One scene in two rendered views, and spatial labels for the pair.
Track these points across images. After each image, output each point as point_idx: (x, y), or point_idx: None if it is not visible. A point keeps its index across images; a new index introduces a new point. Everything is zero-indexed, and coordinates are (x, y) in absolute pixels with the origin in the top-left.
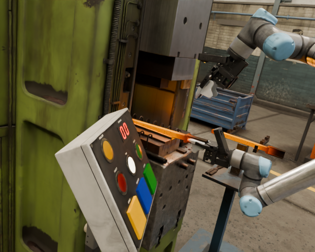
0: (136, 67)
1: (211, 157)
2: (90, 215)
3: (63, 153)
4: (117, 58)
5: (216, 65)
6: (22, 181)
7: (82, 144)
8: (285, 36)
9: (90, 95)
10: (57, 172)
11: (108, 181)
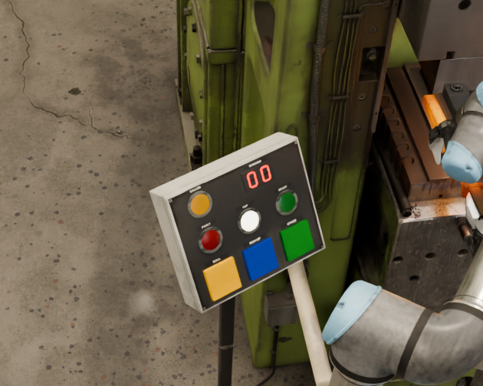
0: (389, 47)
1: (474, 246)
2: (172, 256)
3: (152, 194)
4: (339, 39)
5: (445, 122)
6: (247, 133)
7: (164, 195)
8: (457, 156)
9: (282, 87)
10: None
11: (183, 236)
